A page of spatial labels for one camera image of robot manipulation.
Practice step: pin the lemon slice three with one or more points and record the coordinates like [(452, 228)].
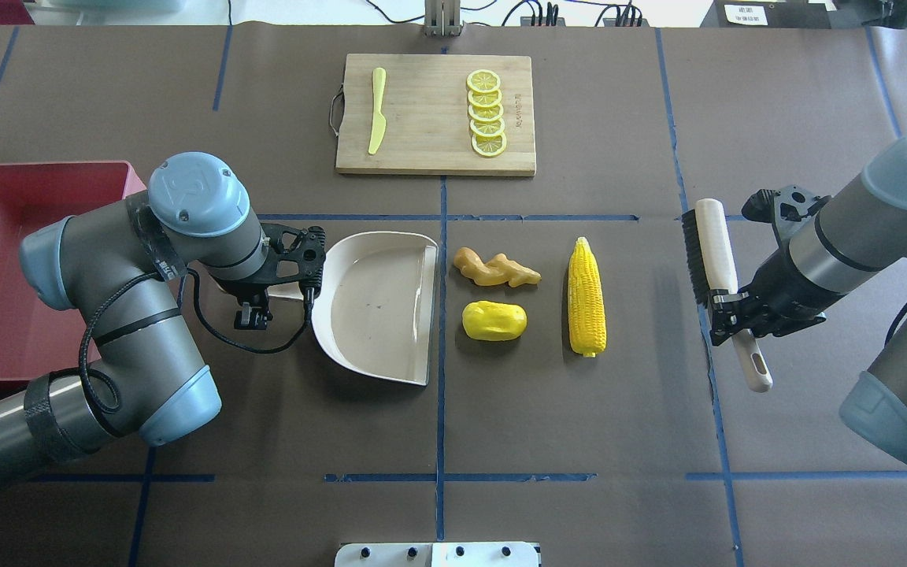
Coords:
[(488, 114)]

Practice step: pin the pink plastic bin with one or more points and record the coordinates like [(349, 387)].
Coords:
[(35, 339)]

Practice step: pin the yellow toy potato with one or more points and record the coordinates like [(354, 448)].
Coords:
[(494, 322)]

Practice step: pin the wooden cutting board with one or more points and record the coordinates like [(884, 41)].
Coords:
[(426, 107)]

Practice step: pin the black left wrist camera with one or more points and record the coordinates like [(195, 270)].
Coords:
[(305, 248)]

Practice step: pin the lemon slice two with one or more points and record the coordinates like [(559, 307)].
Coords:
[(484, 100)]

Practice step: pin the aluminium frame post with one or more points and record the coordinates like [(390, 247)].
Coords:
[(442, 18)]

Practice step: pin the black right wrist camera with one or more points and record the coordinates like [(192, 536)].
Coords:
[(786, 210)]

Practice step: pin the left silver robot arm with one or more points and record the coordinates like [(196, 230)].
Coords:
[(113, 265)]

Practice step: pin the lemon slice five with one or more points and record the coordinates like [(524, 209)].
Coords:
[(489, 145)]

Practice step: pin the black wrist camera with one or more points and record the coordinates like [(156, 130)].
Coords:
[(305, 248), (786, 210)]

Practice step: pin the lemon slice four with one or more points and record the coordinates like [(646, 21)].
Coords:
[(487, 128)]

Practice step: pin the black box with label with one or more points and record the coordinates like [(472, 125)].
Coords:
[(766, 14)]

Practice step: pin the lemon slice one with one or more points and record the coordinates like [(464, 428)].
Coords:
[(483, 81)]

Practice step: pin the beige plastic dustpan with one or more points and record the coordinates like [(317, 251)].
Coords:
[(375, 311)]

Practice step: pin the tan toy ginger root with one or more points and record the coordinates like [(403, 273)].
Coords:
[(498, 270)]

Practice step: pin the yellow toy corn cob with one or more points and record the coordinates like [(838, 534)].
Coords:
[(587, 326)]

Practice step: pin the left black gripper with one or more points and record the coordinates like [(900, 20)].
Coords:
[(239, 287)]

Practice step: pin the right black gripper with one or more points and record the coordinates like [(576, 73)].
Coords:
[(778, 293)]

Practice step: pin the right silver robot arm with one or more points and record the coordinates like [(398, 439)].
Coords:
[(827, 246)]

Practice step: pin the yellow-green plastic knife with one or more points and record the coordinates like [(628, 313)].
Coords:
[(378, 120)]

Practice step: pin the white hand brush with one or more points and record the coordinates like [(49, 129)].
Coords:
[(711, 265)]

